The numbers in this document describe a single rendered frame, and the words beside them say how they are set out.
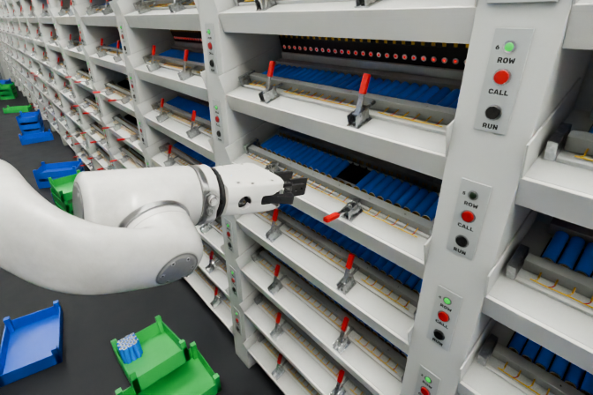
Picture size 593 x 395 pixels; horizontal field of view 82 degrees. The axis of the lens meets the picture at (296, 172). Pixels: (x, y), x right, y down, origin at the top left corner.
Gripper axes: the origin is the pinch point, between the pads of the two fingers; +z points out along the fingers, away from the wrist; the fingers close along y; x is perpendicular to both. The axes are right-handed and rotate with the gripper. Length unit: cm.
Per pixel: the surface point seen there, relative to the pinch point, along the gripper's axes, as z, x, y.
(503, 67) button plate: 7.2, -23.0, -25.4
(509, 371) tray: 24.5, 24.1, -35.7
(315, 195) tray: 16.3, 7.4, 7.9
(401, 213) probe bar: 18.2, 3.5, -12.4
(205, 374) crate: 18, 98, 48
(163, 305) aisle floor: 20, 99, 94
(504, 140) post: 9.3, -14.6, -27.5
